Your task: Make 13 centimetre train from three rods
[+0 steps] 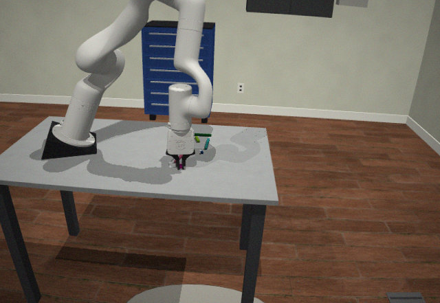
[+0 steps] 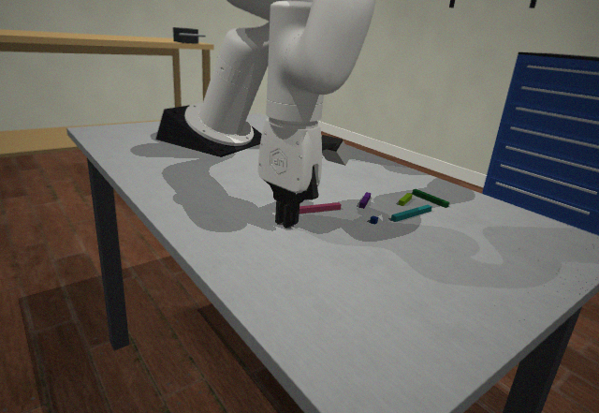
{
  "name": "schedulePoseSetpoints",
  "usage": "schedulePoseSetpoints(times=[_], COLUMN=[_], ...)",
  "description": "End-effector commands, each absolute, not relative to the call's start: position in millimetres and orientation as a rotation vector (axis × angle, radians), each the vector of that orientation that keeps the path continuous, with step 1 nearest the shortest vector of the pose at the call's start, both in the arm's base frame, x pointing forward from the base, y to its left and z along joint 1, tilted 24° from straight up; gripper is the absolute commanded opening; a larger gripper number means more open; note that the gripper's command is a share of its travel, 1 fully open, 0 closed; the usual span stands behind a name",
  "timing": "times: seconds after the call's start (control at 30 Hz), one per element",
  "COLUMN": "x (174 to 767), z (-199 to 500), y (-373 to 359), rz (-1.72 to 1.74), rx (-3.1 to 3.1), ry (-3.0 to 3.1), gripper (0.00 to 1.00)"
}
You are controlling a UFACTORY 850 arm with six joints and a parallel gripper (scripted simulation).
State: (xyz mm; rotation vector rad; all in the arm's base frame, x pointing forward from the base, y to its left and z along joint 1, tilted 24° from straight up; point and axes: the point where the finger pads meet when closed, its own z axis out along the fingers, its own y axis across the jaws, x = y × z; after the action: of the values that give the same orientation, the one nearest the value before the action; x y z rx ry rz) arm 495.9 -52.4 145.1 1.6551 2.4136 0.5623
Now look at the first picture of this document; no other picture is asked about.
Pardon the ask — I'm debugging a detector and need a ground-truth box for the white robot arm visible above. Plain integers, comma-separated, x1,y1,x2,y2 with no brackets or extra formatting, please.
52,0,212,147

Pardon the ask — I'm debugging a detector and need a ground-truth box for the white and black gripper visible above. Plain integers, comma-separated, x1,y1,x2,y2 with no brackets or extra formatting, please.
166,127,195,170

